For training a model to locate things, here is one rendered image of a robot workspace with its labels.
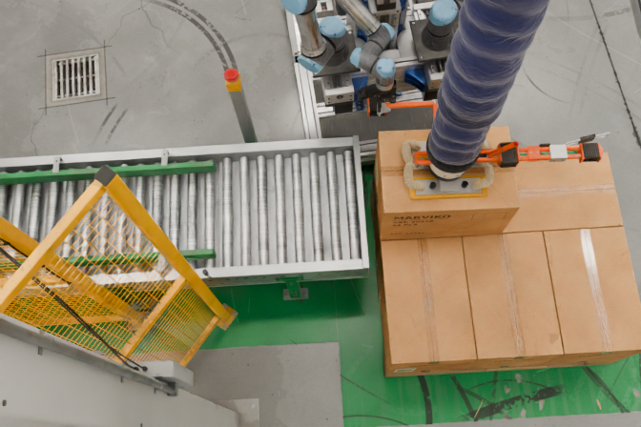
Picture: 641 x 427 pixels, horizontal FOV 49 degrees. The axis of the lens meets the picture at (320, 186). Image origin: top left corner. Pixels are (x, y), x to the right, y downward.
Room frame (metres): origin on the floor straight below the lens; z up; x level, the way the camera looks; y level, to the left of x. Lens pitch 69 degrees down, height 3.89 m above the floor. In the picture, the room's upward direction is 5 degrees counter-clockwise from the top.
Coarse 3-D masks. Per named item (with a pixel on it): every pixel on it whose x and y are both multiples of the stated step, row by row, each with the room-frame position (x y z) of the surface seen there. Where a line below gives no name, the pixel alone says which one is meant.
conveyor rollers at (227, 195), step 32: (192, 160) 1.50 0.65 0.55; (224, 160) 1.49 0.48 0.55; (352, 160) 1.42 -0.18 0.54; (0, 192) 1.42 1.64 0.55; (32, 192) 1.41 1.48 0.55; (160, 192) 1.35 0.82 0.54; (192, 192) 1.33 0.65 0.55; (224, 192) 1.31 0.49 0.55; (352, 192) 1.25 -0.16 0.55; (32, 224) 1.23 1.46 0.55; (160, 224) 1.17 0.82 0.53; (192, 224) 1.15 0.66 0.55; (224, 224) 1.14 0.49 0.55; (320, 224) 1.09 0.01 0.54; (352, 224) 1.08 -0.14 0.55; (64, 256) 1.04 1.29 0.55; (224, 256) 0.97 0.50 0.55; (320, 256) 0.93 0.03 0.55; (352, 256) 0.91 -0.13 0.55
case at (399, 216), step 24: (384, 144) 1.32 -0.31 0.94; (384, 168) 1.20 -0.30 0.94; (480, 168) 1.16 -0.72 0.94; (504, 168) 1.15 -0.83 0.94; (384, 192) 1.09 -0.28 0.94; (408, 192) 1.08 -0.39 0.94; (504, 192) 1.04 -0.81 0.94; (384, 216) 0.99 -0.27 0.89; (408, 216) 0.98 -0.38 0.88; (432, 216) 0.98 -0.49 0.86; (456, 216) 0.97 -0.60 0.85; (480, 216) 0.97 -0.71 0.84; (504, 216) 0.96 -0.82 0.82
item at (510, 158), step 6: (498, 144) 1.20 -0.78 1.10; (504, 144) 1.20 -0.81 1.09; (510, 150) 1.17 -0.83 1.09; (516, 150) 1.17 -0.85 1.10; (498, 156) 1.15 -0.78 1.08; (504, 156) 1.14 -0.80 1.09; (510, 156) 1.14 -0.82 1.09; (516, 156) 1.14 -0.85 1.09; (498, 162) 1.13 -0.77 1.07; (504, 162) 1.12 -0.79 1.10; (510, 162) 1.11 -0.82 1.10; (516, 162) 1.11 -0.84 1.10
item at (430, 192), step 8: (464, 176) 1.12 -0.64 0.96; (472, 176) 1.11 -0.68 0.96; (480, 176) 1.11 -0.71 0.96; (432, 184) 1.08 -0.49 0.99; (464, 184) 1.07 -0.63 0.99; (416, 192) 1.06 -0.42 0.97; (424, 192) 1.06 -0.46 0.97; (432, 192) 1.06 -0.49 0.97; (440, 192) 1.05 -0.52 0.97; (448, 192) 1.05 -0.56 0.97; (456, 192) 1.05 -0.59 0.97; (464, 192) 1.04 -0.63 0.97; (472, 192) 1.04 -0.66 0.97; (480, 192) 1.04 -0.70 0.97
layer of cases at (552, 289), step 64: (576, 192) 1.14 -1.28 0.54; (384, 256) 0.90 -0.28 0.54; (448, 256) 0.87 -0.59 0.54; (512, 256) 0.84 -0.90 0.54; (576, 256) 0.81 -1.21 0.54; (384, 320) 0.62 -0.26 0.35; (448, 320) 0.56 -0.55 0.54; (512, 320) 0.53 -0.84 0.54; (576, 320) 0.51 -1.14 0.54; (640, 320) 0.48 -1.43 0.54
